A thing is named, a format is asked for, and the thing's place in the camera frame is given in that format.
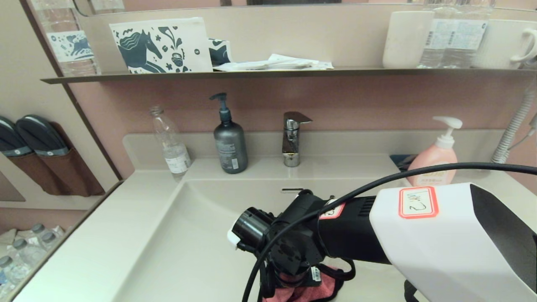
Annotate pink fluffy cloth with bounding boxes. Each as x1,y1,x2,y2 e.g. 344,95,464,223
262,265,341,302

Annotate chrome faucet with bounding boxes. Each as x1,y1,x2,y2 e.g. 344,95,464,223
282,111,313,167

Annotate white ceramic sink basin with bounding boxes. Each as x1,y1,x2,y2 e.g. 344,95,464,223
112,176,489,302

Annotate grey pump soap bottle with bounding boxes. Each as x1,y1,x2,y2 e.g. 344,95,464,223
209,92,248,174

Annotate uncapped clear plastic bottle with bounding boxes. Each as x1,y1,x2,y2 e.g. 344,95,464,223
150,106,192,179

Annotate pink pump soap bottle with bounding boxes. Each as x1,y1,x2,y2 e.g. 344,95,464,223
406,116,463,187

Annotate white plastic packet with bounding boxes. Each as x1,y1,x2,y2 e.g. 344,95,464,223
268,53,334,70
213,60,319,72

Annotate small dark patterned pouch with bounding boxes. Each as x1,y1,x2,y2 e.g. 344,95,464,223
208,39,232,67

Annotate small capped water bottle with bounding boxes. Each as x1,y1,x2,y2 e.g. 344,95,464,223
42,232,65,252
0,256,32,296
31,223,53,244
13,238,47,271

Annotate slippers in brown holder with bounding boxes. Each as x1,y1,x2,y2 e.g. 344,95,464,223
0,122,106,198

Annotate white horse print pouch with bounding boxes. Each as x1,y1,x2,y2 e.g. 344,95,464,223
109,17,214,74

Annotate clear water bottle white label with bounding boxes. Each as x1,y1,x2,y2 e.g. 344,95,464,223
417,0,456,68
445,0,493,68

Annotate dark grey slipper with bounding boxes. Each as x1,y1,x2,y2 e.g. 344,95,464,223
16,115,70,157
0,116,34,158

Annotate clear bottle blue print label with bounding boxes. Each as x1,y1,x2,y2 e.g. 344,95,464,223
31,0,101,77

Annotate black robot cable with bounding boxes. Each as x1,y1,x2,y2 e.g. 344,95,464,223
241,163,537,302

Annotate thin metal wall shelf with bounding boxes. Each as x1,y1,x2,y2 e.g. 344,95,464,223
41,67,537,85

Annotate white coiled hose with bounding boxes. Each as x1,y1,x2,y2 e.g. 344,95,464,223
490,90,537,165

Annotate white cup without handle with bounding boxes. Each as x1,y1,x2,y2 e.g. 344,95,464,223
382,10,435,69

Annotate white mug with handle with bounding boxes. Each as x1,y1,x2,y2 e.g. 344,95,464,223
472,19,537,70

